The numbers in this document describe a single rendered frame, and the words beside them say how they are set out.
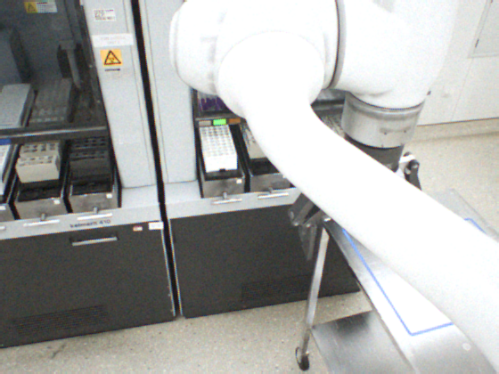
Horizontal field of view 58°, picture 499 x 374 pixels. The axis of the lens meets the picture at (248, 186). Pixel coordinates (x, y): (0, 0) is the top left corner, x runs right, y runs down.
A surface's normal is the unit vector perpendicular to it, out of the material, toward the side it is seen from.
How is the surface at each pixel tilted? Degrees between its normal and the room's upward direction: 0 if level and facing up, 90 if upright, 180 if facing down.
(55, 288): 90
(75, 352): 0
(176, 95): 90
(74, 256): 90
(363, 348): 0
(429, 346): 0
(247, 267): 90
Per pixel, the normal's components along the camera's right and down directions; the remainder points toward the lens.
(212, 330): 0.02, -0.76
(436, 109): 0.19, 0.64
